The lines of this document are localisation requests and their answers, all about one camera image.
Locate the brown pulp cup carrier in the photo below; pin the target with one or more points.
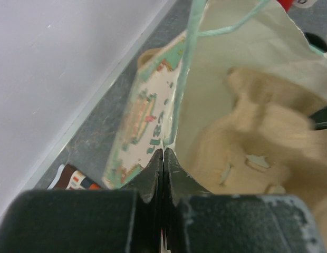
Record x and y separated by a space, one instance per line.
267 144

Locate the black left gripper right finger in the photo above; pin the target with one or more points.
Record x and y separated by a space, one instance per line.
199 221

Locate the green patterned paper bag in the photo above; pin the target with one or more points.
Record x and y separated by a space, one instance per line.
181 88

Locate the white paper cup stack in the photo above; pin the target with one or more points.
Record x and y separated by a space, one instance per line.
304 3

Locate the colourful patterned placemat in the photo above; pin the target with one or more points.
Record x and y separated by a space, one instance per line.
69 177

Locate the red ribbed paper cup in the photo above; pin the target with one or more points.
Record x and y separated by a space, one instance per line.
286 4

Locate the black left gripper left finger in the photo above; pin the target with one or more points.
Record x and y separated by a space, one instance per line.
122 220

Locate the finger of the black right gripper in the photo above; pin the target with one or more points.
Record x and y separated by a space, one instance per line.
319 119

